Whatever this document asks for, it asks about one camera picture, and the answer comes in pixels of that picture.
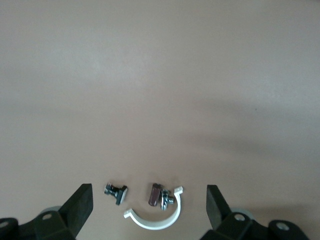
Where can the brown table cover sheet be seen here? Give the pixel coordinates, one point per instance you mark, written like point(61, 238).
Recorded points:
point(160, 75)

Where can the brown cap small switch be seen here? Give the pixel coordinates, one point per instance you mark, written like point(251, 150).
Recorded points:
point(153, 196)

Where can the black cap small switch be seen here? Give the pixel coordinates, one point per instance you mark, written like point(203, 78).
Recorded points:
point(121, 193)

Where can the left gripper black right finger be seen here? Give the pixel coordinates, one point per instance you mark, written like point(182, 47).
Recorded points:
point(220, 207)

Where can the white curved pipe clamp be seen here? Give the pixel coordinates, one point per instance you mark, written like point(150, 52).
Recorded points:
point(155, 223)

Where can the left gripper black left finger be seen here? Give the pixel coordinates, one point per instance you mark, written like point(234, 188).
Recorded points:
point(70, 212)

